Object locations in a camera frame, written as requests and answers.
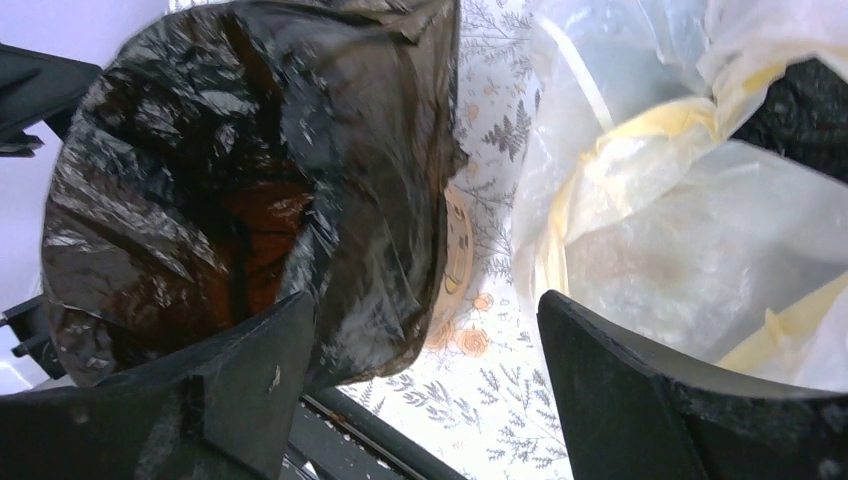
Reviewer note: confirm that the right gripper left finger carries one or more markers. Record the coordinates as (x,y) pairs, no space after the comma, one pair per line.
(219,409)

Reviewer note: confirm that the white translucent trash bag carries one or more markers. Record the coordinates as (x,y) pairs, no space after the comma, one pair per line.
(674,183)

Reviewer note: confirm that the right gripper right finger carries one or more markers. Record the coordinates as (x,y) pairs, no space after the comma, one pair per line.
(632,408)

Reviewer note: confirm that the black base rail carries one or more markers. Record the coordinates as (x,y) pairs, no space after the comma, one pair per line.
(333,437)

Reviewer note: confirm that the black plastic trash bag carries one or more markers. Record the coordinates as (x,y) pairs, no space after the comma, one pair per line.
(233,154)

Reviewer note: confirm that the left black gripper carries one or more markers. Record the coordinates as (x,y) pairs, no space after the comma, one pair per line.
(38,87)

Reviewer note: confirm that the orange plastic trash bin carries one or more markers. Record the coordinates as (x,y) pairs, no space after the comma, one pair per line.
(458,272)

